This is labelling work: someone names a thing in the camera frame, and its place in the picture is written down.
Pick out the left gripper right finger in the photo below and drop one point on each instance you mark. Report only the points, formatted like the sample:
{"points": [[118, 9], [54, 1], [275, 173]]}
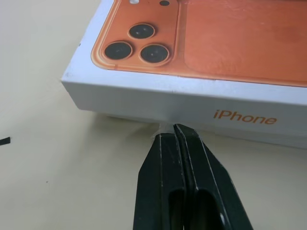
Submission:
{"points": [[208, 182]]}

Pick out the white phone box lid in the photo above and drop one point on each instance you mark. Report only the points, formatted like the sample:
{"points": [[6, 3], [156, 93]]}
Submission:
{"points": [[216, 48]]}

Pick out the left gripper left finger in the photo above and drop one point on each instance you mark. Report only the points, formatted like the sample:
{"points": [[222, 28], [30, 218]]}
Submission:
{"points": [[160, 172]]}

